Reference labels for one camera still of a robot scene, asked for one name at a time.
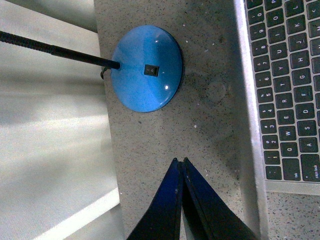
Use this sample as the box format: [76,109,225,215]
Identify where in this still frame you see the blue desk lamp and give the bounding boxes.
[0,25,183,113]

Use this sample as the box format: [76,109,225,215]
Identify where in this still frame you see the silver laptop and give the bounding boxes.
[233,0,320,240]

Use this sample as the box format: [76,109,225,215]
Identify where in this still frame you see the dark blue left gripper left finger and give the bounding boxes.
[127,158,184,240]

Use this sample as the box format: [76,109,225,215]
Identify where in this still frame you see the white vertical blinds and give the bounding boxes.
[0,0,126,240]

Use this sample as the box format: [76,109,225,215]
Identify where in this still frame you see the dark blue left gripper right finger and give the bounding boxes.
[182,158,258,240]

